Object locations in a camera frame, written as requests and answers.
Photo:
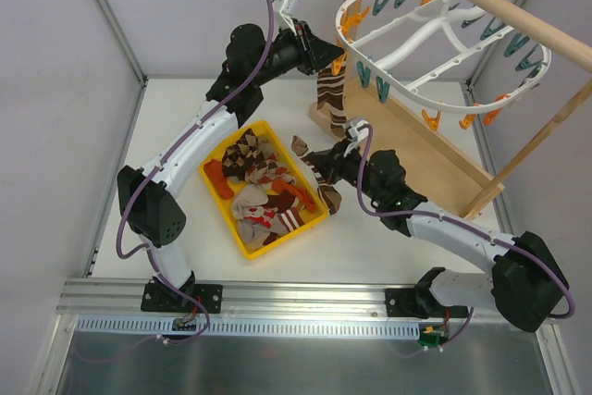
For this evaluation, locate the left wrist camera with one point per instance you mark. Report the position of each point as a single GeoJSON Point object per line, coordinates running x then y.
{"type": "Point", "coordinates": [284, 13]}

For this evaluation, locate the teal clothes peg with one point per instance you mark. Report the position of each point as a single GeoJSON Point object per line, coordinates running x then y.
{"type": "Point", "coordinates": [364, 74]}
{"type": "Point", "coordinates": [382, 88]}

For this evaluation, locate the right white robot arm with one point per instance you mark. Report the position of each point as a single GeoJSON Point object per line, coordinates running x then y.
{"type": "Point", "coordinates": [517, 276]}

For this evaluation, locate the perforated cable duct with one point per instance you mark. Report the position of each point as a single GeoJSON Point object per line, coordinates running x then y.
{"type": "Point", "coordinates": [278, 328]}

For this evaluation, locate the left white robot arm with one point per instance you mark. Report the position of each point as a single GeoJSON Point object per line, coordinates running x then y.
{"type": "Point", "coordinates": [147, 195]}

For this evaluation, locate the brown argyle sock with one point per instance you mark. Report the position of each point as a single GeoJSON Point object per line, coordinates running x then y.
{"type": "Point", "coordinates": [248, 156]}

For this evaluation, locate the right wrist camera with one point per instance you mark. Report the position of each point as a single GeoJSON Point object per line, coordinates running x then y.
{"type": "Point", "coordinates": [357, 130]}

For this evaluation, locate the aluminium mounting rail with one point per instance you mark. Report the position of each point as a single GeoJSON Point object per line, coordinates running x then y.
{"type": "Point", "coordinates": [241, 299]}

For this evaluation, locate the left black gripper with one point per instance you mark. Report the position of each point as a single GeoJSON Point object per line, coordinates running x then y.
{"type": "Point", "coordinates": [307, 46]}

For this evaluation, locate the white round clip hanger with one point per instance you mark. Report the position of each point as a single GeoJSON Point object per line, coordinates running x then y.
{"type": "Point", "coordinates": [411, 46]}

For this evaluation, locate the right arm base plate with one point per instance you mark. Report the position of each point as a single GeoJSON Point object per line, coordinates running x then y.
{"type": "Point", "coordinates": [401, 302]}

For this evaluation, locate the brown white striped sock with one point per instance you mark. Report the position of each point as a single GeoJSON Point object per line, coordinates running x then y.
{"type": "Point", "coordinates": [330, 95]}

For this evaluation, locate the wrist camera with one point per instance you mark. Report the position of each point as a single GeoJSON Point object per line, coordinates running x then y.
{"type": "Point", "coordinates": [284, 13]}
{"type": "Point", "coordinates": [357, 130]}

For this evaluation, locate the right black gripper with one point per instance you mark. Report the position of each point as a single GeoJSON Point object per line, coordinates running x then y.
{"type": "Point", "coordinates": [333, 164]}

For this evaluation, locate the green circuit board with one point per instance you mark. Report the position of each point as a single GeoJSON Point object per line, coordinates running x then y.
{"type": "Point", "coordinates": [432, 337]}

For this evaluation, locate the orange sock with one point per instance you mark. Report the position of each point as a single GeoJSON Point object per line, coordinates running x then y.
{"type": "Point", "coordinates": [301, 193]}

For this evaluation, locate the dark red sock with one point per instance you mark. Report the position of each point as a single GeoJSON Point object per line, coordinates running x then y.
{"type": "Point", "coordinates": [284, 202]}

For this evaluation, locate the grey sock with striped cuff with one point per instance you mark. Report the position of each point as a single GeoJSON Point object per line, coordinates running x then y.
{"type": "Point", "coordinates": [283, 224]}

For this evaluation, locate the beige sock with red pattern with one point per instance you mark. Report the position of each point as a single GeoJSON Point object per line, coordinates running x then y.
{"type": "Point", "coordinates": [248, 208]}

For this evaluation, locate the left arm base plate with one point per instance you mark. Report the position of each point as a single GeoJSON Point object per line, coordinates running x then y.
{"type": "Point", "coordinates": [159, 298]}

